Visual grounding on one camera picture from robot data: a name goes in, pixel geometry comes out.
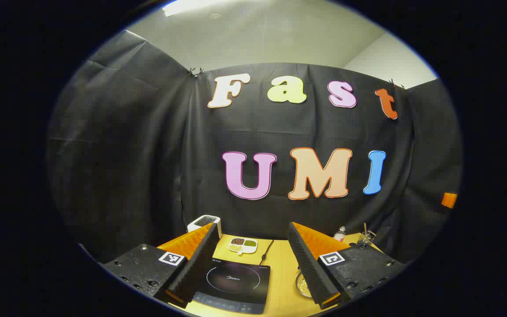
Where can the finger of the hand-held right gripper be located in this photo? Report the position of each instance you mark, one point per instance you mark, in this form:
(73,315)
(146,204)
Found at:
(449,200)

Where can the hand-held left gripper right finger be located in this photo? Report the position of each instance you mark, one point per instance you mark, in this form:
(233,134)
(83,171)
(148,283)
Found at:
(308,268)

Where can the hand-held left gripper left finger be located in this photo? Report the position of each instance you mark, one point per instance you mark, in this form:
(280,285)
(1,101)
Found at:
(198,264)

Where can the stainless steel pot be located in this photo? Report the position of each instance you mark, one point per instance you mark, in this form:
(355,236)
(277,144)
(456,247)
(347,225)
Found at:
(302,284)

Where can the black induction cooktop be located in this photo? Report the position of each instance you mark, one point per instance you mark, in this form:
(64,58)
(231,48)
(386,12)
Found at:
(236,281)

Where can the white toaster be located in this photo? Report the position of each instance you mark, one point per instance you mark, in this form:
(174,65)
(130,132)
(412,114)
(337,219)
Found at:
(203,221)

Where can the clear plastic bottle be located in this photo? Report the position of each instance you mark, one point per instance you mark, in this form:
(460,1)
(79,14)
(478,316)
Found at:
(339,235)

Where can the white divided bean dish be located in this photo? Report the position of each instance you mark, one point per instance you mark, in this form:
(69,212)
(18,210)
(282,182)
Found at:
(242,245)

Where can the clear glass holder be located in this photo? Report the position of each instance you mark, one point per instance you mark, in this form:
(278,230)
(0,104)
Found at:
(365,240)

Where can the black backdrop clip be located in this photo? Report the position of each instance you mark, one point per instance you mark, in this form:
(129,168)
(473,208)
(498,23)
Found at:
(396,83)
(195,72)

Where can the ceiling light panel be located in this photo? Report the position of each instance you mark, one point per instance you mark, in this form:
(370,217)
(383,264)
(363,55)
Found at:
(187,6)

